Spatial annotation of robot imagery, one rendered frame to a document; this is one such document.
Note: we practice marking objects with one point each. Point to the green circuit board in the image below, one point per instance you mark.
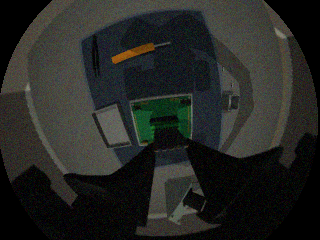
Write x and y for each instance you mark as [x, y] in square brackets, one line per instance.
[161, 108]

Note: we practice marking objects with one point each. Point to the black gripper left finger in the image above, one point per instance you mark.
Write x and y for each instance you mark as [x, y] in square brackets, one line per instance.
[128, 189]

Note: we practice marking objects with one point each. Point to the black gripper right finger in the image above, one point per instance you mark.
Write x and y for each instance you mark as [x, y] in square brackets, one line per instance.
[223, 177]

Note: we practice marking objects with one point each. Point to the dark blue work mat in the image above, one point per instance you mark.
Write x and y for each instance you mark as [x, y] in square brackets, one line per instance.
[189, 64]

